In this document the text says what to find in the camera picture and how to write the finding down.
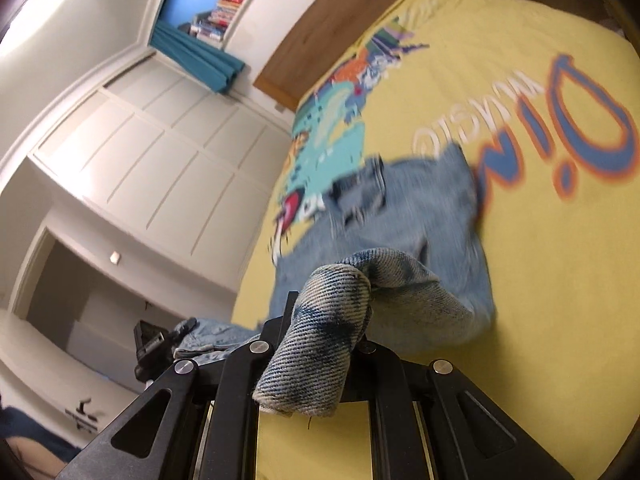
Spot row of books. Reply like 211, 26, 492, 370
189, 0, 277, 42

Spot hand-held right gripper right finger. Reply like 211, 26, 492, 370
345, 340, 576, 480

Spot teal curtain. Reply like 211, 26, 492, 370
151, 22, 246, 94

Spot white wardrobe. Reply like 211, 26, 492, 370
27, 52, 296, 293

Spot person's dark blue clothing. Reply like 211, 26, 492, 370
0, 406, 81, 461

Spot blue denim jacket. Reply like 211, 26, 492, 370
172, 142, 498, 418

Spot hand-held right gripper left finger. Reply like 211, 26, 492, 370
55, 292, 301, 480

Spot white cabinet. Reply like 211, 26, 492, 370
0, 310, 148, 448

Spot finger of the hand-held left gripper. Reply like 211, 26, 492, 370
167, 319, 197, 348

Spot yellow printed blanket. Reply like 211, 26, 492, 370
230, 0, 640, 480

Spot wooden bed headboard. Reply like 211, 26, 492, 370
253, 0, 426, 112

